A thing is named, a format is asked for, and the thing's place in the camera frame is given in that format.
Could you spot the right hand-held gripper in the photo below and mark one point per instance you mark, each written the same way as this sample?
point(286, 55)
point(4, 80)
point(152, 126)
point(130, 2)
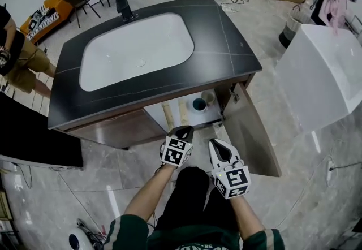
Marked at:
point(233, 181)

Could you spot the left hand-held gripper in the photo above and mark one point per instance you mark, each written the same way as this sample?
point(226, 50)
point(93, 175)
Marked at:
point(175, 151)

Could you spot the beige toothpaste tube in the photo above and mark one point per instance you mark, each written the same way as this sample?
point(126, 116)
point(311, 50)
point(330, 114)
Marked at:
point(169, 117)
point(183, 113)

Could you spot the blue-grey cup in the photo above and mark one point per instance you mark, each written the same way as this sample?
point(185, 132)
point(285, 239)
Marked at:
point(199, 105)

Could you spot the white cup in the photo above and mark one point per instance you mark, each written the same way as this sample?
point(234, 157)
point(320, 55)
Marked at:
point(210, 96)

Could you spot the dark wood vanity cabinet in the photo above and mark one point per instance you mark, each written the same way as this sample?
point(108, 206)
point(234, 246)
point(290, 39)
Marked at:
point(121, 130)

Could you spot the person's right forearm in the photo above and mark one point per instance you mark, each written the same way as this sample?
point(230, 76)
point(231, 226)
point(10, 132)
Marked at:
point(247, 217)

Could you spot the person's left forearm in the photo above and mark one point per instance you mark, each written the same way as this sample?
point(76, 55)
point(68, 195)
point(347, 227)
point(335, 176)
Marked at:
point(150, 192)

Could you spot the white sink basin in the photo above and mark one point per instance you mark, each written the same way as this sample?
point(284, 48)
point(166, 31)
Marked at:
point(135, 48)

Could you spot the black faucet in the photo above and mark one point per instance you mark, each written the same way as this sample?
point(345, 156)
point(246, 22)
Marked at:
point(123, 2)

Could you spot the wooden cabinet door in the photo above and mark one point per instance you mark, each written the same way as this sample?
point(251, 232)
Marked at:
point(251, 135)

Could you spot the person's black trousers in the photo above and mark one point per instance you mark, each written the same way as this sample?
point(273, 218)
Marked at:
point(195, 200)

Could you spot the metal door hinge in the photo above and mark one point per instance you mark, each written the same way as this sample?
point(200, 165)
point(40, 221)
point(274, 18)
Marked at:
point(234, 96)

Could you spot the black-top vanity cabinet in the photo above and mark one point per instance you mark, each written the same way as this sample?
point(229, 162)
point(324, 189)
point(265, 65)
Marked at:
point(220, 39)

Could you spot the white power strip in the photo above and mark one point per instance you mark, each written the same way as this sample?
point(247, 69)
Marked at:
point(329, 172)
point(232, 8)

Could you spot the person's green printed shirt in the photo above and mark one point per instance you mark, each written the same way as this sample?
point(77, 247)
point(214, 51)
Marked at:
point(130, 234)

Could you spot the white bathtub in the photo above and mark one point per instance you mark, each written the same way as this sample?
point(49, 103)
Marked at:
point(314, 79)

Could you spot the black cabinet unit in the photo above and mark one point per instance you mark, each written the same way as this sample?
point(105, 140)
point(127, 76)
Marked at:
point(36, 135)

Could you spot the white round-eyed device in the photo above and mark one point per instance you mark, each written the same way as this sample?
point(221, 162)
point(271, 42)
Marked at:
point(80, 241)

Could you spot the woven basket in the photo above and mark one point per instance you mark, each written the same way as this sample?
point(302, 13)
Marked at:
point(294, 25)

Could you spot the orange sofa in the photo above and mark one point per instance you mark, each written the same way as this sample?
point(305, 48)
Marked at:
point(56, 5)

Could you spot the pink cloth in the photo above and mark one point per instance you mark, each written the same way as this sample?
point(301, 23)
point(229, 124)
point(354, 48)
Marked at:
point(336, 0)

